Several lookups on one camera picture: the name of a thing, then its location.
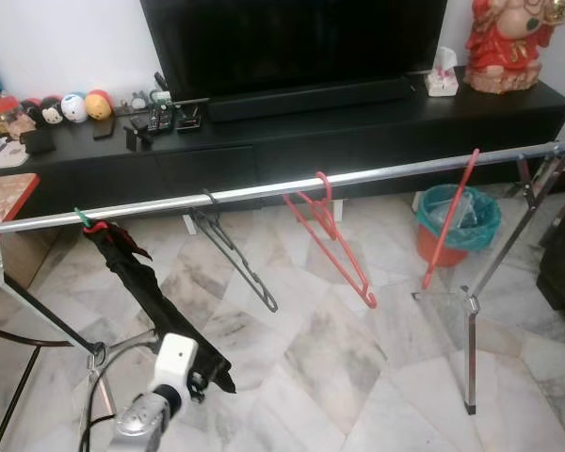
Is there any black flat television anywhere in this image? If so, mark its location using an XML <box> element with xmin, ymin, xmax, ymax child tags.
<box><xmin>139</xmin><ymin>0</ymin><xmax>448</xmax><ymax>102</ymax></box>

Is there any red robed buddha figurine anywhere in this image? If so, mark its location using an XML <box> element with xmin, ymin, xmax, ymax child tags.
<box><xmin>464</xmin><ymin>0</ymin><xmax>565</xmax><ymax>95</ymax></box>

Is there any black television console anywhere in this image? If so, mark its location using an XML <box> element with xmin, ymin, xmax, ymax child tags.
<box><xmin>0</xmin><ymin>80</ymin><xmax>565</xmax><ymax>236</ymax></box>

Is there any black shirt small white logo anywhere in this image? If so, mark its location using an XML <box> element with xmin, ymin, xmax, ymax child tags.
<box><xmin>83</xmin><ymin>224</ymin><xmax>237</xmax><ymax>395</ymax></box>

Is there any dark grey plastic hanger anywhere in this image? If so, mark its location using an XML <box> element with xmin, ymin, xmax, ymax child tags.
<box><xmin>190</xmin><ymin>191</ymin><xmax>280</xmax><ymax>314</ymax></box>

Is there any green hook hanger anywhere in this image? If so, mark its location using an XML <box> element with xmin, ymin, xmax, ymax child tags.
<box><xmin>73</xmin><ymin>209</ymin><xmax>110</xmax><ymax>236</ymax></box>

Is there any white pink tissue box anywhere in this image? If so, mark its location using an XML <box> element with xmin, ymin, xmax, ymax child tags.
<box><xmin>426</xmin><ymin>45</ymin><xmax>461</xmax><ymax>98</ymax></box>

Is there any orange round plush toy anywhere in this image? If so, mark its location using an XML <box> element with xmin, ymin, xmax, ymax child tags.
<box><xmin>85</xmin><ymin>89</ymin><xmax>114</xmax><ymax>121</ymax></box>

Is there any small white box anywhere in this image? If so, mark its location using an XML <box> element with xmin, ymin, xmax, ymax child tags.
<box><xmin>0</xmin><ymin>132</ymin><xmax>29</xmax><ymax>172</ymax></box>

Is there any small grey figurine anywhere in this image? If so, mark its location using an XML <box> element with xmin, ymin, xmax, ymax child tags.
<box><xmin>127</xmin><ymin>91</ymin><xmax>152</xmax><ymax>112</ymax></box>

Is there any red-lid jar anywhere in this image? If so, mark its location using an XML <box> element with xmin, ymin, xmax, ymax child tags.
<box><xmin>0</xmin><ymin>94</ymin><xmax>22</xmax><ymax>140</ymax></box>

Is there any dark brown plush toy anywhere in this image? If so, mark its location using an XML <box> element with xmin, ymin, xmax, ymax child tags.
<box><xmin>19</xmin><ymin>98</ymin><xmax>42</xmax><ymax>128</ymax></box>

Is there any silver metal clothes rack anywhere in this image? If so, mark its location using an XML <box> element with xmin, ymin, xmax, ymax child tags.
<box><xmin>0</xmin><ymin>141</ymin><xmax>565</xmax><ymax>417</ymax></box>

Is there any red plastic bucket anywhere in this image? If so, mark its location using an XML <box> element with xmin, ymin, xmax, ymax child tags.
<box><xmin>416</xmin><ymin>221</ymin><xmax>474</xmax><ymax>268</ymax></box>

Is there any white round plush toy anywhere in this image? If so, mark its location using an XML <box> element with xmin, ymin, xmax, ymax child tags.
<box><xmin>61</xmin><ymin>92</ymin><xmax>89</xmax><ymax>124</ymax></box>

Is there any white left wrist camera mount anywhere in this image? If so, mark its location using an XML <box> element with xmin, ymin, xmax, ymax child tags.
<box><xmin>149</xmin><ymin>332</ymin><xmax>201</xmax><ymax>393</ymax></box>

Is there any green white gadget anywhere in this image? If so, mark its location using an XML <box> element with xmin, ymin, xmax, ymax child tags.
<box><xmin>149</xmin><ymin>87</ymin><xmax>176</xmax><ymax>133</ymax></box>

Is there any teal plastic bin liner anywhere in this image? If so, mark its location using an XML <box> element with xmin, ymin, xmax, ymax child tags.
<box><xmin>414</xmin><ymin>185</ymin><xmax>502</xmax><ymax>253</ymax></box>

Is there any red plastic hanger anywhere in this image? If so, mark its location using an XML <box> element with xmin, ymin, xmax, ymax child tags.
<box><xmin>282</xmin><ymin>171</ymin><xmax>379</xmax><ymax>310</ymax></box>
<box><xmin>422</xmin><ymin>149</ymin><xmax>482</xmax><ymax>291</ymax></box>

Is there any black plush toy white face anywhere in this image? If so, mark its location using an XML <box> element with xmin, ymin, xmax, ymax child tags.
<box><xmin>40</xmin><ymin>95</ymin><xmax>65</xmax><ymax>126</ymax></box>

